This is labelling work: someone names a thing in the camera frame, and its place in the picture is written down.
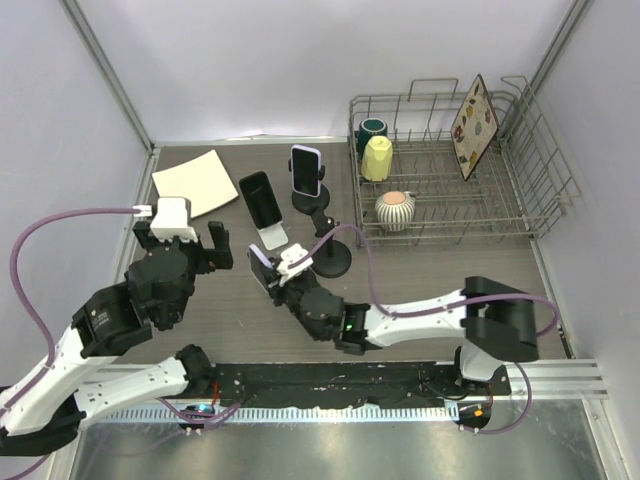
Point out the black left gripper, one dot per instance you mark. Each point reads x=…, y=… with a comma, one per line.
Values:
x=218, y=257

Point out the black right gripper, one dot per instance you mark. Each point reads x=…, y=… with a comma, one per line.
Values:
x=278, y=291

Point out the black round-base phone stand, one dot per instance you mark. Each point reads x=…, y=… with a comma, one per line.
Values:
x=333, y=259

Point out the lilac-case phone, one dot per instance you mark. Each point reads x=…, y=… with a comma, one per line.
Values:
x=262, y=268
x=305, y=165

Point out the black phone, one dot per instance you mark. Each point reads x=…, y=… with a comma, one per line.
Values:
x=260, y=200

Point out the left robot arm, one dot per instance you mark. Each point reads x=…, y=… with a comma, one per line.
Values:
x=47, y=409

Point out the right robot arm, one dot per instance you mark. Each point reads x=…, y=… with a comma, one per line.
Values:
x=496, y=322

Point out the white folding phone stand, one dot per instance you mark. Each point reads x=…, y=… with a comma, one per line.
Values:
x=273, y=236

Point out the black round-base stand at back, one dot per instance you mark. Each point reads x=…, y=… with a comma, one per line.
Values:
x=307, y=205

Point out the white square plate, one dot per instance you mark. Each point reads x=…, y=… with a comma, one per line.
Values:
x=203, y=181

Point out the striped white ceramic bowl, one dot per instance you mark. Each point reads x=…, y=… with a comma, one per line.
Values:
x=395, y=210

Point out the yellow faceted cup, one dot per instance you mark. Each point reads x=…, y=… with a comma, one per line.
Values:
x=377, y=159

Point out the dark green mug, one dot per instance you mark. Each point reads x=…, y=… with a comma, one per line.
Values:
x=370, y=127

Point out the floral square plate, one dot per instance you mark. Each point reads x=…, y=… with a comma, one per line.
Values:
x=474, y=128

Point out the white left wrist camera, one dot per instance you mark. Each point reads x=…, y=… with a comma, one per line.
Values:
x=170, y=217

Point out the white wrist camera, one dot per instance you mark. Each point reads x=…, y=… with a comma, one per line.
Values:
x=292, y=262
x=170, y=217

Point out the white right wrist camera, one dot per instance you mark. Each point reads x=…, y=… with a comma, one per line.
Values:
x=292, y=262

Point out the white slotted cable duct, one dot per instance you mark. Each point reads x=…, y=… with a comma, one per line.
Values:
x=369, y=413

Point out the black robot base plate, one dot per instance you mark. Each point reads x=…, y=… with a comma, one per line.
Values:
x=347, y=384

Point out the grey wire dish rack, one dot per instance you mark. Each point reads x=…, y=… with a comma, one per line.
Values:
x=522, y=186

